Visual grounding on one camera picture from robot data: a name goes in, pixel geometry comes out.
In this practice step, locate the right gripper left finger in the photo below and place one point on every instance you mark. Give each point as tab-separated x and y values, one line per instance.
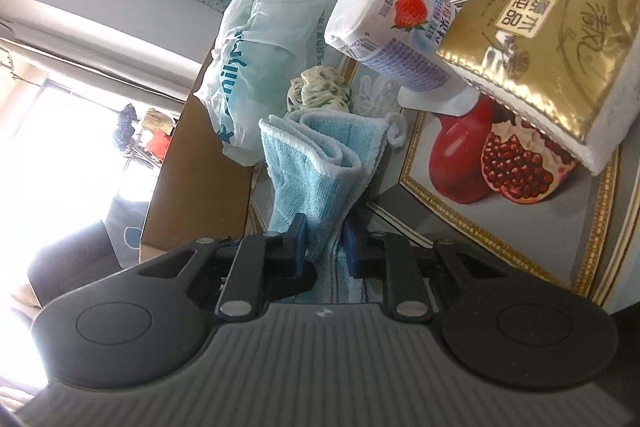
267	267

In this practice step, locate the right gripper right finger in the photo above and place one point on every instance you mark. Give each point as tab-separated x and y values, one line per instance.
400	266

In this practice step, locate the light blue towel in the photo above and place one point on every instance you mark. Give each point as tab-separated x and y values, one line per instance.
320	162

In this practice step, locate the brown cardboard box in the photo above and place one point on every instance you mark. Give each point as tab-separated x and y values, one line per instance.
200	192

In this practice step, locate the blue dotted curtain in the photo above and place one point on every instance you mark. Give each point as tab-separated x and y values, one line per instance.
124	224

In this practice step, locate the green floral scrunchie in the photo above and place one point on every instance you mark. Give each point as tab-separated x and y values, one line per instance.
319	87

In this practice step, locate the strawberry tissue pack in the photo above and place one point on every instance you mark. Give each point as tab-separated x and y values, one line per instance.
399	39

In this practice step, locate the white FamilyMart plastic bag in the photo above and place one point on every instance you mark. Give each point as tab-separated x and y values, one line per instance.
261	46

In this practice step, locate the gold tissue pack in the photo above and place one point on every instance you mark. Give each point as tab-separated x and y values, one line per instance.
570	68

